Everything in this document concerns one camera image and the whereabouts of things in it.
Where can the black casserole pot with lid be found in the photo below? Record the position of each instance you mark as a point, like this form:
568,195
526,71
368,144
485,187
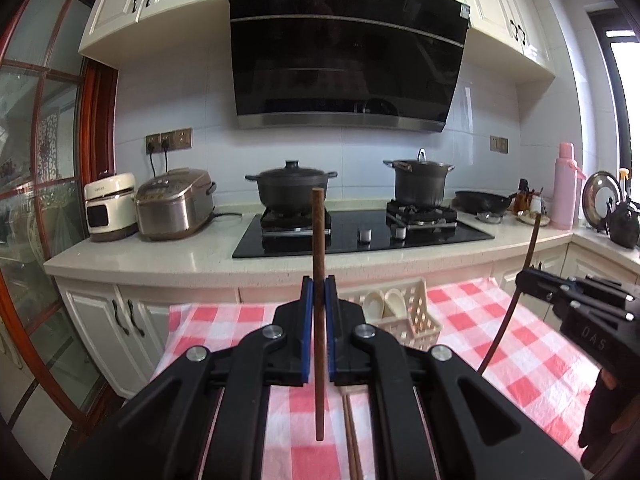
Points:
285,187

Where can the red white checked tablecloth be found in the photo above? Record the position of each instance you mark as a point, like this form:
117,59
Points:
525,360

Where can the person's right hand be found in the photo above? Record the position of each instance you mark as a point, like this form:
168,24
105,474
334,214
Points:
597,410

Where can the white kitchen cabinets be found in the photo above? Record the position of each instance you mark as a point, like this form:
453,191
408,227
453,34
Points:
165,10
100,310

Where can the black glass gas cooktop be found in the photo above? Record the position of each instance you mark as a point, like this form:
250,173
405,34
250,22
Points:
345,246

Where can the wooden framed glass door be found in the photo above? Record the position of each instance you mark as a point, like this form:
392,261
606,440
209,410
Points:
95,110

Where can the gold triple wall socket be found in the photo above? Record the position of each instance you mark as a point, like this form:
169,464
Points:
179,139

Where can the white perforated plastic utensil basket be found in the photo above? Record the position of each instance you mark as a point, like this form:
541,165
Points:
425,320

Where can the dark sauce bottle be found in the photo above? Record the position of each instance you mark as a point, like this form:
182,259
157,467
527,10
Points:
521,197

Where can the black frying pan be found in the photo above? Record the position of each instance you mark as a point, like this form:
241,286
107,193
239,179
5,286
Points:
482,201

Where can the small white ceramic spoon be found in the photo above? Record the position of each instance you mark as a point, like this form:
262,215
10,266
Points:
372,305

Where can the large white ceramic spoon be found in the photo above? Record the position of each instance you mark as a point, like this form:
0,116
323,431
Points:
394,302

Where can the brown chopstick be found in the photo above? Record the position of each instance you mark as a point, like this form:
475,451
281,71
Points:
531,245
318,240

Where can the small white cup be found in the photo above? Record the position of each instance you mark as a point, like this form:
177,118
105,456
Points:
537,205

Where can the white upper kitchen cabinets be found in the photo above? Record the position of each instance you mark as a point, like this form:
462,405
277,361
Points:
165,10

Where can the white lower kitchen cabinets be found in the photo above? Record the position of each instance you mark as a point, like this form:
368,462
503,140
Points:
100,310

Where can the bunch of wooden chopsticks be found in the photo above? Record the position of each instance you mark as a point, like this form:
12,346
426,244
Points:
350,435

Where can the black kettle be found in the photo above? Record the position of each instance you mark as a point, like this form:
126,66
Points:
625,225

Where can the round glass pot lid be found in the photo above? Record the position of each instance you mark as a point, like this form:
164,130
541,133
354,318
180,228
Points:
597,195

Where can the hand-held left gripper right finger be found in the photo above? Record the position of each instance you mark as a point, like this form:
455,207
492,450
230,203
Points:
330,330

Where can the silver rice cooker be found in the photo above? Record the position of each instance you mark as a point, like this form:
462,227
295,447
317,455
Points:
172,205

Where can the small white electric cooker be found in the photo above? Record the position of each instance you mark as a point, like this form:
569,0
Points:
107,205

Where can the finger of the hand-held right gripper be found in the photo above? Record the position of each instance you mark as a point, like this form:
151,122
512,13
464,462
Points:
542,294
555,280

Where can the black glass range hood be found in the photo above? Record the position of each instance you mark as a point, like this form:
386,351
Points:
345,60

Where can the pink thermos flask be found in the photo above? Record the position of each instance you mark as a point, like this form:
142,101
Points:
565,195

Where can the dark framed window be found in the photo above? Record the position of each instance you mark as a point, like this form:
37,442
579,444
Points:
625,85

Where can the small steel bowl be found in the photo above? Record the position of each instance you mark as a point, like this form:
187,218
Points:
488,217

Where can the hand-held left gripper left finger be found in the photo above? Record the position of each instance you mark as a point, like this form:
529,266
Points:
307,330

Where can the gold single wall socket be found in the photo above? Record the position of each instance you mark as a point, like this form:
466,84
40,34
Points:
498,144

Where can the tall dark steel stockpot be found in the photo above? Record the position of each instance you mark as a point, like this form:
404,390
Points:
420,185

